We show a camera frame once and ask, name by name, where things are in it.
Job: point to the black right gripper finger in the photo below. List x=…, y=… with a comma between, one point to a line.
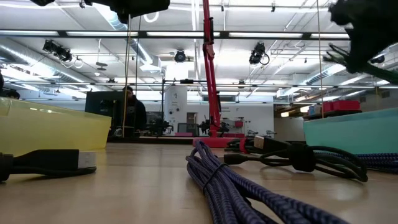
x=363, y=49

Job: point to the black background robot arm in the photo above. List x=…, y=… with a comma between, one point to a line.
x=205, y=126

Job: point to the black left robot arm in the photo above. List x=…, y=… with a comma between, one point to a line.
x=42, y=2

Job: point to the black overhead light bar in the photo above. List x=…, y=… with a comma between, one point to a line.
x=143, y=34

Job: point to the red storage boxes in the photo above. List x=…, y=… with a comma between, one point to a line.
x=342, y=105

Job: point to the teal plastic tray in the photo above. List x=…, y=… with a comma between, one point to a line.
x=351, y=133

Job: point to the person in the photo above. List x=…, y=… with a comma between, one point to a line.
x=136, y=115
x=1, y=82
x=13, y=94

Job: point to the yellow plastic tray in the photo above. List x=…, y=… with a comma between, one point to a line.
x=46, y=130

